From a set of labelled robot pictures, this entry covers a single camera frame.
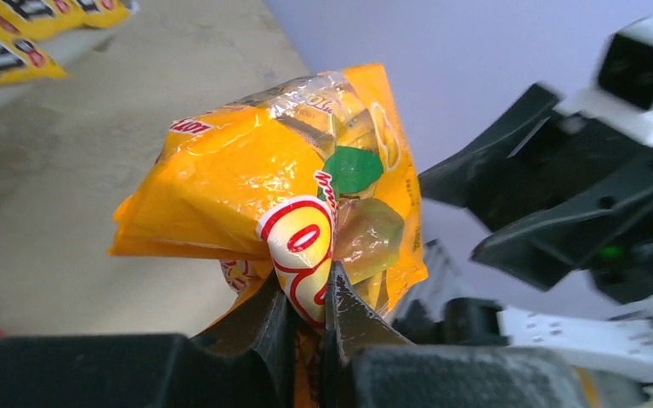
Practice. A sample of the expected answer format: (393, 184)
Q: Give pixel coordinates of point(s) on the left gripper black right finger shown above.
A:
(367, 363)

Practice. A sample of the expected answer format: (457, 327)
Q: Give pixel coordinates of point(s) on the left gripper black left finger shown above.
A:
(246, 359)

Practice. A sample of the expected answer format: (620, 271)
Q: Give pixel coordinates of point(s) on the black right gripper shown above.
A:
(557, 195)

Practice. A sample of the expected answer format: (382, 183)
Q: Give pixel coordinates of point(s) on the orange mango gummy bag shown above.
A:
(285, 183)

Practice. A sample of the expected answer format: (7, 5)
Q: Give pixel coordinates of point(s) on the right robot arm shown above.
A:
(439, 312)

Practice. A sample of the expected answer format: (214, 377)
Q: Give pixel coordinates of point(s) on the white two-tier shelf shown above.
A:
(64, 48)

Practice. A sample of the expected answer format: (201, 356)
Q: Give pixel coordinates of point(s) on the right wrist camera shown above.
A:
(621, 94)

